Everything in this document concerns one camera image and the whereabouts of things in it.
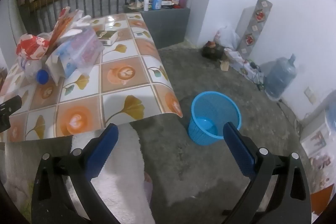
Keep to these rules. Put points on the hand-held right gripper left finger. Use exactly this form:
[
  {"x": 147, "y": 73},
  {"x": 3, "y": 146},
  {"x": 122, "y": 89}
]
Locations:
[{"x": 101, "y": 150}]

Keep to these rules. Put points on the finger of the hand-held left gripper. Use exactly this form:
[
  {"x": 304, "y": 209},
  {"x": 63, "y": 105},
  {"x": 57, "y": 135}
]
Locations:
[{"x": 10, "y": 106}]

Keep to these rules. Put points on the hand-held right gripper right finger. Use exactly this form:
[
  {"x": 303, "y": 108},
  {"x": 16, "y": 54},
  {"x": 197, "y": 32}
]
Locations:
[{"x": 240, "y": 150}]

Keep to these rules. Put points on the clear bottle with blue cap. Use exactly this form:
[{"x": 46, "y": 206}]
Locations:
[{"x": 36, "y": 70}]

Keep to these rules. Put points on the blue plastic mesh basket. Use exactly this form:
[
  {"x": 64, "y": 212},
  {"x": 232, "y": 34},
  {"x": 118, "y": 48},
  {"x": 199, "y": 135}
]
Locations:
[{"x": 199, "y": 132}]

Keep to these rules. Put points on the red plastic bag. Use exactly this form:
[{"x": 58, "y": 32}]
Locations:
[{"x": 31, "y": 47}]

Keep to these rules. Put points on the blue and white carton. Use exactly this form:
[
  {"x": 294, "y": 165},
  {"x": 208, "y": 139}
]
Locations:
[{"x": 64, "y": 64}]

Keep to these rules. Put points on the clear printed plastic bag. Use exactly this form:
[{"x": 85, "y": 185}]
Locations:
[{"x": 88, "y": 48}]

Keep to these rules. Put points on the orange snack packets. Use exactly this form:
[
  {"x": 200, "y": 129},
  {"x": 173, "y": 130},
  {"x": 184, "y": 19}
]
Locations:
[{"x": 64, "y": 24}]

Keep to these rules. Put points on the gold foil packet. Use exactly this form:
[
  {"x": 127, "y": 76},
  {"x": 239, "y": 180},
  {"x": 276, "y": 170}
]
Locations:
[{"x": 106, "y": 35}]

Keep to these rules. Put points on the white fluffy robe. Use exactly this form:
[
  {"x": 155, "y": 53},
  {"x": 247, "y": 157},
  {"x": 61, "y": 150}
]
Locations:
[{"x": 123, "y": 187}]

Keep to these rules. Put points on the table with floral tablecloth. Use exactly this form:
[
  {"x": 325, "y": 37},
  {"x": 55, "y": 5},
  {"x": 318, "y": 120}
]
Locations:
[{"x": 118, "y": 98}]

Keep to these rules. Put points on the white storage box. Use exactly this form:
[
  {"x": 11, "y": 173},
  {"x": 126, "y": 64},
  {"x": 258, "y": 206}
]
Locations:
[{"x": 319, "y": 134}]

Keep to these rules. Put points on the large blue water jug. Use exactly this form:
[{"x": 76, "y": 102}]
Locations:
[{"x": 279, "y": 77}]

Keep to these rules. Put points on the brown paper scrap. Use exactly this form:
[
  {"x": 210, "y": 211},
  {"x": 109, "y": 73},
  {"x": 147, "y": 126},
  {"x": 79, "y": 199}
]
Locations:
[{"x": 224, "y": 65}]

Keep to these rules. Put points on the patterned cloth on floor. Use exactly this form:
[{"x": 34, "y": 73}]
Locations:
[{"x": 240, "y": 61}]

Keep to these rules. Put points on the dark brown box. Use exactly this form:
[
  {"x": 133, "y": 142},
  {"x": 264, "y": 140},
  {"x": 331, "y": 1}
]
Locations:
[{"x": 212, "y": 50}]

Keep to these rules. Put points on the white plastic bag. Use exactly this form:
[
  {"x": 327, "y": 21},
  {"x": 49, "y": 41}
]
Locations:
[{"x": 227, "y": 36}]

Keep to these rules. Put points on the grey cabinet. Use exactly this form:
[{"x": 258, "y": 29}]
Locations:
[{"x": 168, "y": 27}]

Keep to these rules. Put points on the small white bottle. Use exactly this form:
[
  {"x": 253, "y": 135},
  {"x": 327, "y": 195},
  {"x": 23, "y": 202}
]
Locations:
[{"x": 146, "y": 4}]

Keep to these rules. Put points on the wall socket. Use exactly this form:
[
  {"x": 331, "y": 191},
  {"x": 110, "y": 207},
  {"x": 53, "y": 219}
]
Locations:
[{"x": 311, "y": 95}]

